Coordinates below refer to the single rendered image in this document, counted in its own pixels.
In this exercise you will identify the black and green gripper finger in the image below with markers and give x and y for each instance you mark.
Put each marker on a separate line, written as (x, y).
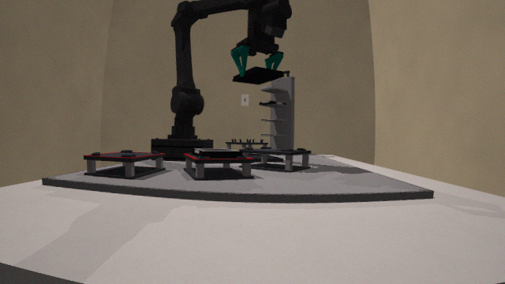
(276, 59)
(242, 52)

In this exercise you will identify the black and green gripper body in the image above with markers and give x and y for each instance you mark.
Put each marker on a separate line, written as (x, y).
(260, 46)

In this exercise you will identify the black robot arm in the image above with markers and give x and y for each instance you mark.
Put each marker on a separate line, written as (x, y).
(273, 24)

